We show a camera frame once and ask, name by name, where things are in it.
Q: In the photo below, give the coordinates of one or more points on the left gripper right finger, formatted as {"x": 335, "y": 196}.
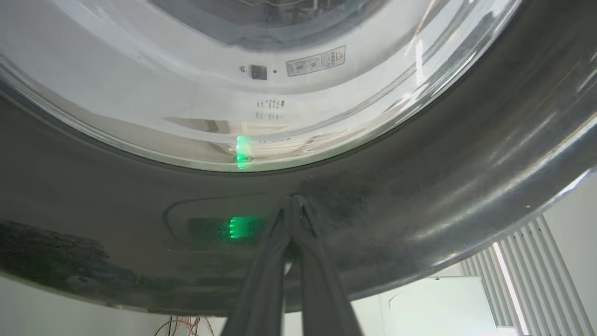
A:
{"x": 322, "y": 294}

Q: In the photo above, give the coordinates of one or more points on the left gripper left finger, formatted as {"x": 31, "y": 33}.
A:
{"x": 263, "y": 289}

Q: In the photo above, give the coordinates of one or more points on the washing machine door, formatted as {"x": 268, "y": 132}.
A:
{"x": 419, "y": 186}

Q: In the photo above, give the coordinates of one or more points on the blurry dark rectangular block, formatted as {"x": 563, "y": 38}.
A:
{"x": 259, "y": 73}

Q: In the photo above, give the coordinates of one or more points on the white front-load washing machine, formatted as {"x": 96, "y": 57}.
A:
{"x": 140, "y": 60}

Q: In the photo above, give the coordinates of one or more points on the black text instruction label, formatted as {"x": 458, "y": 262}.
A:
{"x": 270, "y": 109}

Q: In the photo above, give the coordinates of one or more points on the white slatted panel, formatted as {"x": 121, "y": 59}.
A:
{"x": 536, "y": 280}

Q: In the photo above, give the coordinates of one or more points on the grey warning sticker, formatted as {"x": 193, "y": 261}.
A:
{"x": 316, "y": 61}

